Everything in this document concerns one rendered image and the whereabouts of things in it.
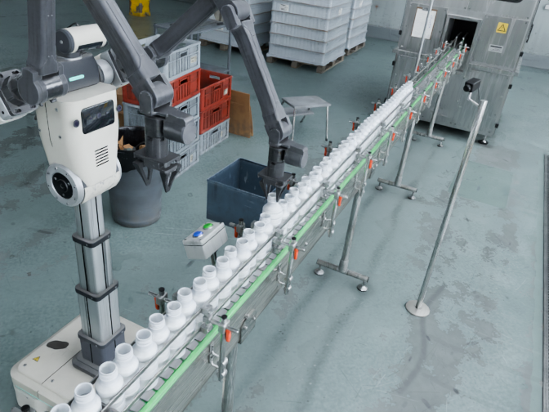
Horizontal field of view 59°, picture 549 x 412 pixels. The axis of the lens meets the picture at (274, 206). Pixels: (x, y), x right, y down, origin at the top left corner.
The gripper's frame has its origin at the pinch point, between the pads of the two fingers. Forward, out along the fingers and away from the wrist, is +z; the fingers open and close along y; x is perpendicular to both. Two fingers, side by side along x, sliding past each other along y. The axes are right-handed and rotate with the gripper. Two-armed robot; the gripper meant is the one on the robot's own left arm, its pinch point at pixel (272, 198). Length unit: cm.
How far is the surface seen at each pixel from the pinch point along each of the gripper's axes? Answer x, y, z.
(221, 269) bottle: 36.4, -2.3, 6.5
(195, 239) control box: 24.6, 14.8, 9.3
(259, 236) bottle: 13.3, -2.5, 7.7
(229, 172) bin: -61, 52, 30
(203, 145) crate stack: -238, 185, 109
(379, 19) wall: -1016, 233, 73
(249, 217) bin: -41, 29, 38
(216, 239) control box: 17.9, 11.2, 11.3
